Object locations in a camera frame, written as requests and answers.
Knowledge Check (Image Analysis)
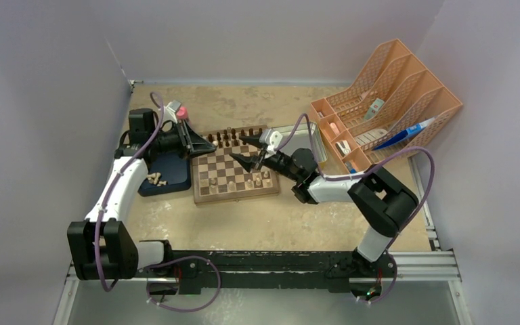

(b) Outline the white card pack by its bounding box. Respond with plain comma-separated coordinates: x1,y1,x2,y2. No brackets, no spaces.
364,97,385,121

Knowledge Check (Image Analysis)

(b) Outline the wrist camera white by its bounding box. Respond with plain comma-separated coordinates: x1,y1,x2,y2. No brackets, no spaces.
259,129,283,153
164,100,183,123

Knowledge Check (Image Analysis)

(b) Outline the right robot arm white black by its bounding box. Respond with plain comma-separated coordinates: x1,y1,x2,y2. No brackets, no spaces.
231,136,419,276

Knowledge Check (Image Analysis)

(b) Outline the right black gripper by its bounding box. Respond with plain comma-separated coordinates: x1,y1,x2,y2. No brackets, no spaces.
230,132,301,181

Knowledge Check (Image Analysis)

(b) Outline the purple cable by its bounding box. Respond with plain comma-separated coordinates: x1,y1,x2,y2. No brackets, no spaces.
95,92,167,293
276,112,436,306

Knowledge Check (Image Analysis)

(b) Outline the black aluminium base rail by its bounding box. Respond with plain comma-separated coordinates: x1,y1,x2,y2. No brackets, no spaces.
65,249,462,297

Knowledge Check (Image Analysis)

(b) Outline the pink eraser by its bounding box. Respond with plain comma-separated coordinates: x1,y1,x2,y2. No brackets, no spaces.
329,122,341,136

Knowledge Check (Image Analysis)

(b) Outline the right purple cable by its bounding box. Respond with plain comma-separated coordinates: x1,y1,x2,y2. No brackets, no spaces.
276,112,436,306

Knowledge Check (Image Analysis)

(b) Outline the gold metal tin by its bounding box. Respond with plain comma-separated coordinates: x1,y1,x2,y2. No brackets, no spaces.
281,121,328,167

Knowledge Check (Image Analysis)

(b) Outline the dark blue tin lid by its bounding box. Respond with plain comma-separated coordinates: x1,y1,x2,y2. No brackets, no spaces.
137,153,192,197

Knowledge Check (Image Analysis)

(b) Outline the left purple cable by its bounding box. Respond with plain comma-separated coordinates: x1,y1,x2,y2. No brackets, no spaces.
95,92,167,293

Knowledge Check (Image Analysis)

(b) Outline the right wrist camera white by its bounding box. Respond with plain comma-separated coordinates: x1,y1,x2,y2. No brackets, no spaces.
259,129,283,153

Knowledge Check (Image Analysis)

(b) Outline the orange plastic file organizer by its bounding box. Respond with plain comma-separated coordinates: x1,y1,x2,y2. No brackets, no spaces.
308,39,463,173

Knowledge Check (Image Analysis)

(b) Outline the pink capped bottle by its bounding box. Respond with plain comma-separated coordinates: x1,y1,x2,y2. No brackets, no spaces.
175,106,190,121

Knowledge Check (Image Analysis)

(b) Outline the blue grey marker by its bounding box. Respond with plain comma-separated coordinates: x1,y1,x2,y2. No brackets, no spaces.
345,162,357,173

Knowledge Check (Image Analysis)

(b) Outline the white stapler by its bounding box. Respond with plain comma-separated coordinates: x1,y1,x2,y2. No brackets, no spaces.
334,140,352,157

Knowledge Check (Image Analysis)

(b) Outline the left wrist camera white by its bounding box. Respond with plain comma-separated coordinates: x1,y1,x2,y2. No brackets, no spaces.
164,100,183,123

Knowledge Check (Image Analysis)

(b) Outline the wooden chess board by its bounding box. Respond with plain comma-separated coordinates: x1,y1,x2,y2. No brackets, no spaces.
192,125,280,205

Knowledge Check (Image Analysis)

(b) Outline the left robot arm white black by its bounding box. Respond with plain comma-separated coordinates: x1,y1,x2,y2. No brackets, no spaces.
67,108,217,280

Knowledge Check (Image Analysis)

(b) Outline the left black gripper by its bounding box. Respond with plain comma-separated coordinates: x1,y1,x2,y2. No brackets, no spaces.
149,118,215,160

